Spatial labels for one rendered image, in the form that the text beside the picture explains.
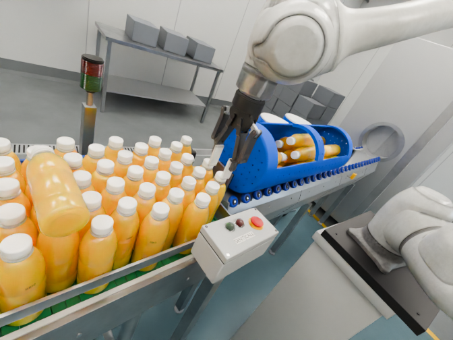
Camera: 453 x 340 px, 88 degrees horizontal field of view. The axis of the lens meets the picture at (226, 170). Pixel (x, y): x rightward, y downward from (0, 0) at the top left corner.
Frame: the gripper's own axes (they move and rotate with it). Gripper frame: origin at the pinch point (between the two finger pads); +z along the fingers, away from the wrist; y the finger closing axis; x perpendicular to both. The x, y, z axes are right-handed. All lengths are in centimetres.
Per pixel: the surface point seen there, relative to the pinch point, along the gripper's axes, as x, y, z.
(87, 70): 22, 46, -4
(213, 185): 0.2, -0.7, 7.7
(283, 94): -362, 223, 39
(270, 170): -25.8, -1.2, 5.1
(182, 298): -23, 5, 103
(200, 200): 7.7, -4.7, 7.7
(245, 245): 5.1, -20.8, 8.3
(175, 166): 7.0, 10.0, 7.7
